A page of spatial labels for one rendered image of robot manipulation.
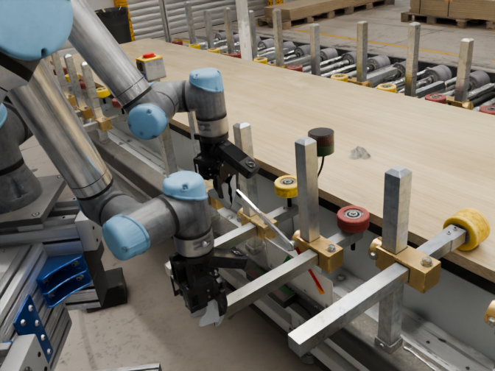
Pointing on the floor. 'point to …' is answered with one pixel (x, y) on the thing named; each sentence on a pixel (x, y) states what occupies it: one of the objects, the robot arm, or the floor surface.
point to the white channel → (244, 29)
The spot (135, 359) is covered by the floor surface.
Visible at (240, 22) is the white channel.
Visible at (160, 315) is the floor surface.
